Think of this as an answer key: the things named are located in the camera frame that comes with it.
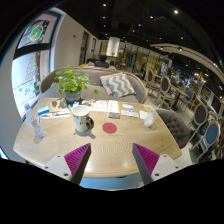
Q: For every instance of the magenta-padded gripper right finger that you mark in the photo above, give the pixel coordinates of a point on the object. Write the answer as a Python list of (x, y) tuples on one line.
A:
[(146, 159)]

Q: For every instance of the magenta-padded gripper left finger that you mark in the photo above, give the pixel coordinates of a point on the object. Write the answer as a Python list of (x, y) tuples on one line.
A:
[(77, 159)]

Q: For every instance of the clear blue-capped water bottle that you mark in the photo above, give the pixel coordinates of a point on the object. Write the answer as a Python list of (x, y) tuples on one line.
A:
[(34, 122)]

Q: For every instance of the clear plastic cup with straw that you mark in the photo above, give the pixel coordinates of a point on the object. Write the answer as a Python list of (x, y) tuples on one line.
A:
[(150, 118)]

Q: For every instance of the grey tufted armchair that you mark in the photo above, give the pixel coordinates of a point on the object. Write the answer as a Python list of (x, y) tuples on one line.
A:
[(175, 126)]

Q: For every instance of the white paper napkin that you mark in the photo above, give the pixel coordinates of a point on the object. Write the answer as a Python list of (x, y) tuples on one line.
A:
[(143, 115)]

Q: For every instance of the flat round red coaster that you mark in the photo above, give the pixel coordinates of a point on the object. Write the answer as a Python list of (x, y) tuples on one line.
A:
[(109, 128)]

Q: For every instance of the white printed leaflet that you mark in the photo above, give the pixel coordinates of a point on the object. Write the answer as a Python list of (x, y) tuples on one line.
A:
[(130, 114)]

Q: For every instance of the white paper packet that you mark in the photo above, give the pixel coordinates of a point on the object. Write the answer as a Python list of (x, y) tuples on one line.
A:
[(55, 116), (60, 112)]

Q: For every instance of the yellow card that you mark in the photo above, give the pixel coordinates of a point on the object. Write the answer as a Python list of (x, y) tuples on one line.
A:
[(148, 107)]

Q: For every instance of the white and blue box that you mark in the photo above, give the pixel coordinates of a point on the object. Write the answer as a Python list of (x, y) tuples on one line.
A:
[(128, 107)]

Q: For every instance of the brown spotted card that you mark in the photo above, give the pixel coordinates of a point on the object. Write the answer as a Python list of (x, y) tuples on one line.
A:
[(57, 106)]

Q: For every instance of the illustrated white brochure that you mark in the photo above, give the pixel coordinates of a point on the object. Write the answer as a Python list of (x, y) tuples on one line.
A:
[(98, 105)]

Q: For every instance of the small blue tissue pack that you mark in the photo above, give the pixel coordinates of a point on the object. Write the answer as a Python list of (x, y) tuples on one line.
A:
[(43, 110)]

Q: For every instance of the white orange-edged box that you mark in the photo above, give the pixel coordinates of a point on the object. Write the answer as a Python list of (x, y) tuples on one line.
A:
[(113, 108)]

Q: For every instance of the group of oval-back chairs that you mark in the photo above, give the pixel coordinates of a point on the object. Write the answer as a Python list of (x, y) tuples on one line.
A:
[(200, 115)]

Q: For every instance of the green potted plant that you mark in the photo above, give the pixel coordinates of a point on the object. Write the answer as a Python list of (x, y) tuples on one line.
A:
[(71, 82)]

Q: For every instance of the grey chevron cushion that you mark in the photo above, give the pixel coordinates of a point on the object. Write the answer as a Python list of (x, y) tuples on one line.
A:
[(117, 84)]

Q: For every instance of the grey curved sofa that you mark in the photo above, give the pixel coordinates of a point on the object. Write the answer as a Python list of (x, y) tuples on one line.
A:
[(95, 75)]

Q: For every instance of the window with holiday stickers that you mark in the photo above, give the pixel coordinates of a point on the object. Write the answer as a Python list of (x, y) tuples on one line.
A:
[(30, 71)]

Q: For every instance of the person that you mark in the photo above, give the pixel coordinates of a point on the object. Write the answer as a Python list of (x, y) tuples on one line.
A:
[(101, 62)]

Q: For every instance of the group of ceiling lights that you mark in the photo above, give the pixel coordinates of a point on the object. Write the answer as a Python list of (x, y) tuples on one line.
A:
[(175, 12)]

